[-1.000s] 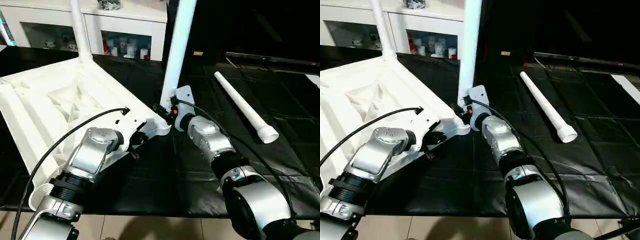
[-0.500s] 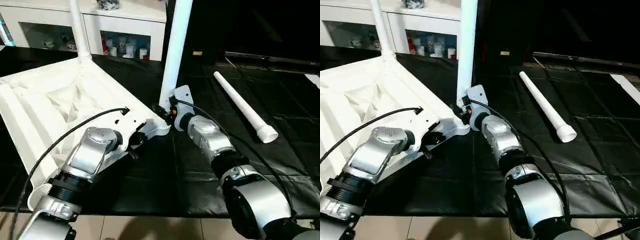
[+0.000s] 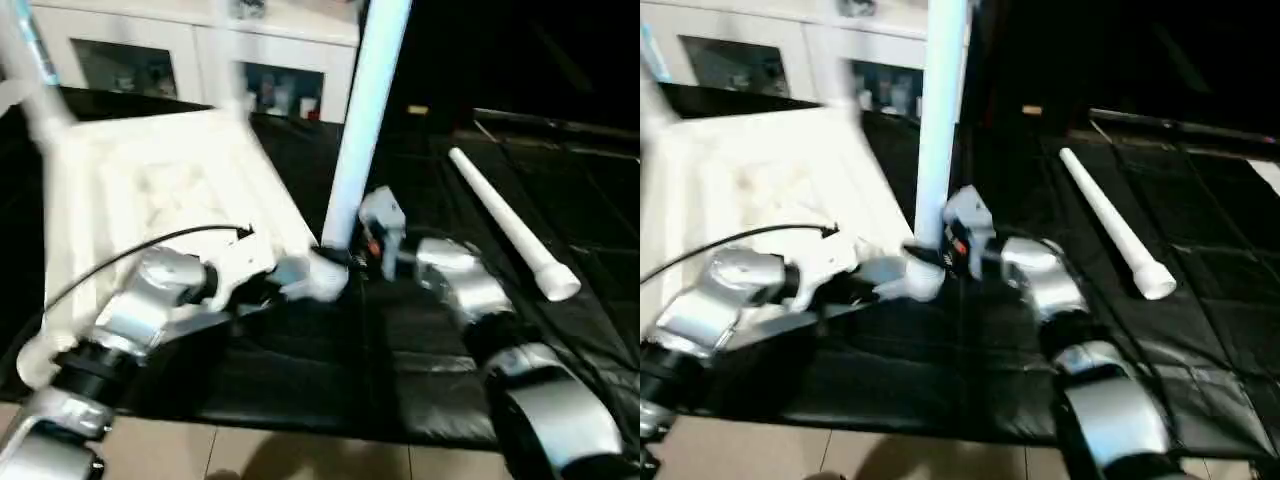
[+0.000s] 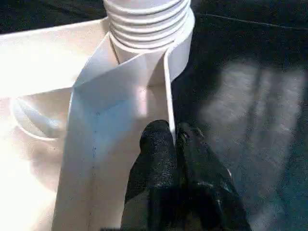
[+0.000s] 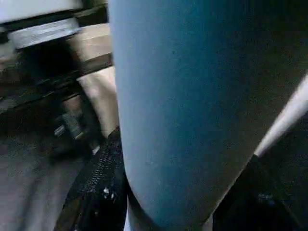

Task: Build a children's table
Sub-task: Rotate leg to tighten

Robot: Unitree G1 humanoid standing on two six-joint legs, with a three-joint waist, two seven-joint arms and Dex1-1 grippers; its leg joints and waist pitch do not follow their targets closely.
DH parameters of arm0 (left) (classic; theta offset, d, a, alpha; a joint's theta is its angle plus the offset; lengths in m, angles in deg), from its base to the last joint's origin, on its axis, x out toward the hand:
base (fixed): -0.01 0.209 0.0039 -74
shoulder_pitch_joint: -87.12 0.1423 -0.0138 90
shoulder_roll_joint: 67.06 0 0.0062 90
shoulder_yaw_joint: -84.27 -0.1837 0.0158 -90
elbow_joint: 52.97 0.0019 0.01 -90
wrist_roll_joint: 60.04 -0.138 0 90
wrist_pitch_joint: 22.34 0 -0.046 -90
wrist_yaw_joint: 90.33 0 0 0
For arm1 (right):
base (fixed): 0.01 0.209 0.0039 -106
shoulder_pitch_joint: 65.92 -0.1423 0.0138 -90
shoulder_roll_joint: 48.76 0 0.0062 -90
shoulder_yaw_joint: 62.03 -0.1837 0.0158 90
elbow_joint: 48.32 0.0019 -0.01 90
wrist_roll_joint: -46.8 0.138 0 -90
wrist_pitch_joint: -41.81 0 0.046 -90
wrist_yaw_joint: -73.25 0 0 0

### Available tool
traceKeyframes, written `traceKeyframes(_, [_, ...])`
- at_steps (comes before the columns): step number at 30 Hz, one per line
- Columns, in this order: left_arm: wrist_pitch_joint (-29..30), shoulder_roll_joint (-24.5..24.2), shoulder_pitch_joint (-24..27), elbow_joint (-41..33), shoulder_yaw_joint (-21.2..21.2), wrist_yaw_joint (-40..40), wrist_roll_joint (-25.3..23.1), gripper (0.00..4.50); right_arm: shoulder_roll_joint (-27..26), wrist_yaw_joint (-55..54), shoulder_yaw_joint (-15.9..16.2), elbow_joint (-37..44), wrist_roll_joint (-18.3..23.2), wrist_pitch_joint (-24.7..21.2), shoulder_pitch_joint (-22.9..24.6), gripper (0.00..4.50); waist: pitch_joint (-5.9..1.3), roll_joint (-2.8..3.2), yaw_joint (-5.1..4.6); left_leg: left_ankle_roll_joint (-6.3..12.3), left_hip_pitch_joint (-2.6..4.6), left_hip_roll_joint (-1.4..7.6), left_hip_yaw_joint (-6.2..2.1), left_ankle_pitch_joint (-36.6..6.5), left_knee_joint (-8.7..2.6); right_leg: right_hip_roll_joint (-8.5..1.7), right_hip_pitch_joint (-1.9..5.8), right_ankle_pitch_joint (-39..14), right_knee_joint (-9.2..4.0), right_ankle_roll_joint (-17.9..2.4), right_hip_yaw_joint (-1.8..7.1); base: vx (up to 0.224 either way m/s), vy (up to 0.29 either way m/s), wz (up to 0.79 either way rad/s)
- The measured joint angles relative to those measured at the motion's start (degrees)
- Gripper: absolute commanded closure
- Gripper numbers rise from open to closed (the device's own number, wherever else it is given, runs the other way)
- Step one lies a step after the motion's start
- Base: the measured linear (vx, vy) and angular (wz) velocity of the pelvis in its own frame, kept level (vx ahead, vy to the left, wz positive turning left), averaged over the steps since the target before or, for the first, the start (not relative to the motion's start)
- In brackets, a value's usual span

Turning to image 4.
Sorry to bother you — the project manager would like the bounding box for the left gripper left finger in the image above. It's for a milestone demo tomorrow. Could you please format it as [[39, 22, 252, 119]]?
[[120, 120, 180, 231]]

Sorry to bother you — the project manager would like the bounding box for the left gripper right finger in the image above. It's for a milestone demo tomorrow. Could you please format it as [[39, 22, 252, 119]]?
[[175, 122, 252, 231]]

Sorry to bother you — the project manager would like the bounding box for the white plastic table top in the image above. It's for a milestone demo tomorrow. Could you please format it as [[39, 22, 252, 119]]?
[[0, 10, 196, 231]]

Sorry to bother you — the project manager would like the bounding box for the white plastic table leg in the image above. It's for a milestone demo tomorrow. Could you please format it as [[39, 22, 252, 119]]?
[[103, 0, 192, 52]]

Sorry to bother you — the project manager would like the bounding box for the black work mat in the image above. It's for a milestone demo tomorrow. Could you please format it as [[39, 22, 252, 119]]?
[[0, 0, 308, 231]]

